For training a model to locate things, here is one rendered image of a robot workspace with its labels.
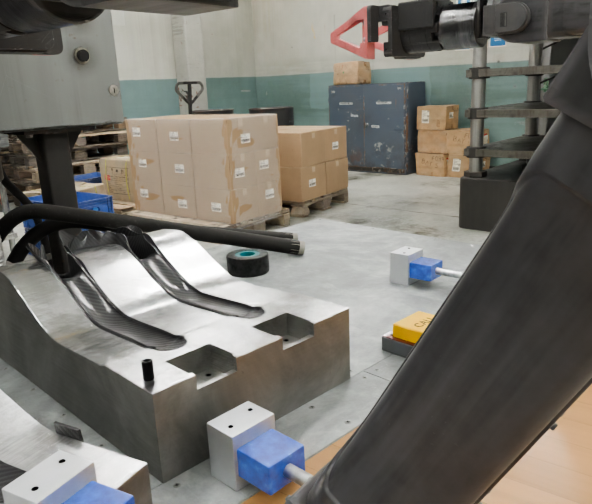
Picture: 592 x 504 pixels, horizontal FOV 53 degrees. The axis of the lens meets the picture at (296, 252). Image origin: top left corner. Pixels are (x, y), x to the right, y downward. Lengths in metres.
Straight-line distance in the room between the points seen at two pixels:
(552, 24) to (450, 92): 7.01
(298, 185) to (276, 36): 4.60
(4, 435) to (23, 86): 0.92
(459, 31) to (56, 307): 0.60
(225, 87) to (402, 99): 3.07
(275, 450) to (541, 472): 0.24
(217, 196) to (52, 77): 3.29
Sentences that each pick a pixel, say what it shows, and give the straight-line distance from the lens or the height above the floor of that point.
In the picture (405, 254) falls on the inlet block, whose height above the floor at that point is 0.85.
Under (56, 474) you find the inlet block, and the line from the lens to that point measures 0.48.
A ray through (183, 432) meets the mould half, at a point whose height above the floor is 0.84.
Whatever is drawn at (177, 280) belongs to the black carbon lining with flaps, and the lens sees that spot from 0.81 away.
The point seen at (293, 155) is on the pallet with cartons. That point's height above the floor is 0.55.
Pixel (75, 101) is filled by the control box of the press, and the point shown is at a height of 1.13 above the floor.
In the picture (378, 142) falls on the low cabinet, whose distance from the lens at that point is 7.76.
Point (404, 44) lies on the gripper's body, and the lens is 0.88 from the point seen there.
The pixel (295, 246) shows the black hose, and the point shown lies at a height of 0.82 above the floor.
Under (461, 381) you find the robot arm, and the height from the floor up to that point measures 1.04.
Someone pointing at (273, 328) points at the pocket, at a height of 0.88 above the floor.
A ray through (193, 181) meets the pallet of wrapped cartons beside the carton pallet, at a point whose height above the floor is 0.45.
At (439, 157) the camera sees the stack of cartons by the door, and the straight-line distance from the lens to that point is 7.44.
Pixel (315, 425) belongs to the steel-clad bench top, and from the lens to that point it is 0.64.
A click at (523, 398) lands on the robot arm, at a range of 0.21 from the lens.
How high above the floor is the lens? 1.14
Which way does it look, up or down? 16 degrees down
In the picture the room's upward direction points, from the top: 3 degrees counter-clockwise
